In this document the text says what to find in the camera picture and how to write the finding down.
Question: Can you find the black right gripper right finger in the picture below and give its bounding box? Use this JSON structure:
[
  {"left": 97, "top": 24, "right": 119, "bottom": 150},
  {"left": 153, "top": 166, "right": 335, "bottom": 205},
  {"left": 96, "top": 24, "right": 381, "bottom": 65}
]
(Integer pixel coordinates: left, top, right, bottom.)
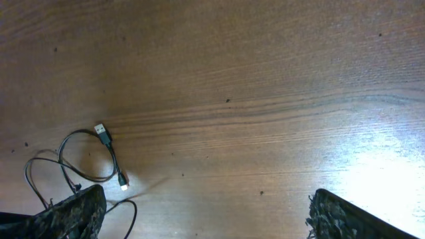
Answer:
[{"left": 305, "top": 189, "right": 417, "bottom": 239}]

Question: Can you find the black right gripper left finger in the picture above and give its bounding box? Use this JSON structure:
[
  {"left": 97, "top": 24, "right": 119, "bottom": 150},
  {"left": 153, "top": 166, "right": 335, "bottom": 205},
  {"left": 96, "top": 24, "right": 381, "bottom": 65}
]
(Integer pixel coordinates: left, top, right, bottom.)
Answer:
[{"left": 1, "top": 185, "right": 106, "bottom": 239}]

